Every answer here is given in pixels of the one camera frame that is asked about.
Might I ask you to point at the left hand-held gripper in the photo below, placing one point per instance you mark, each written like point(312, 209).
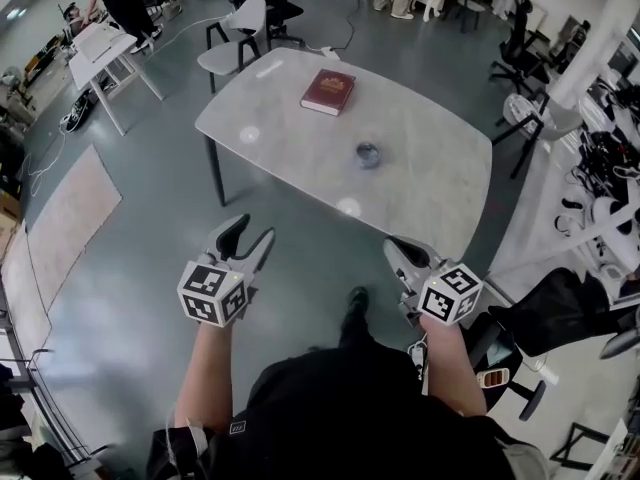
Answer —
point(212, 293)

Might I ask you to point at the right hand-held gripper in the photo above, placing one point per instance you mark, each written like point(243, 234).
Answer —
point(450, 293)

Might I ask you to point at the person's left forearm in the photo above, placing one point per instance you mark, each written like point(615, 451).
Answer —
point(205, 373)

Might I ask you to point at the person's right forearm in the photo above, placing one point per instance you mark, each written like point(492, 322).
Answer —
point(450, 363)

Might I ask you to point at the person's black trouser leg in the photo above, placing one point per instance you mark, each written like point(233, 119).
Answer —
point(356, 318)

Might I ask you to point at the grey marble table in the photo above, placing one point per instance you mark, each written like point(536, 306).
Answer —
point(310, 158)

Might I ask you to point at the white and brown handheld device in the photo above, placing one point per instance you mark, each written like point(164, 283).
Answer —
point(492, 378)

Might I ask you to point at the black mesh office chair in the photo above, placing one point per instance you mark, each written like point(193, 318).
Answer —
point(560, 308)

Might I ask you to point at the person's black shirt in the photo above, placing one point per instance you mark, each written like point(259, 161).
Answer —
point(360, 418)

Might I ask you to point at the dark red hardcover book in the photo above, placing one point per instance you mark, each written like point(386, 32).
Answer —
point(327, 92)

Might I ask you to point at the beige floor board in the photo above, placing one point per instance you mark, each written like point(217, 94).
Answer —
point(70, 223)

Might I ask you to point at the white shell chair black legs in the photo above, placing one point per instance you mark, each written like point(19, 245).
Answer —
point(550, 120)
point(245, 23)

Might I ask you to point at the white shelf with clutter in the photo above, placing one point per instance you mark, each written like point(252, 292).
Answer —
point(605, 178)

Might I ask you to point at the white power strip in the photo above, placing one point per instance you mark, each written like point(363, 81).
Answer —
point(330, 51)

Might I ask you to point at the white desk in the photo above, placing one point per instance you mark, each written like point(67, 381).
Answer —
point(102, 43)

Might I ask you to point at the black metal frame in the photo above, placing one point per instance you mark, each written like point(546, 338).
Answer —
point(575, 448)

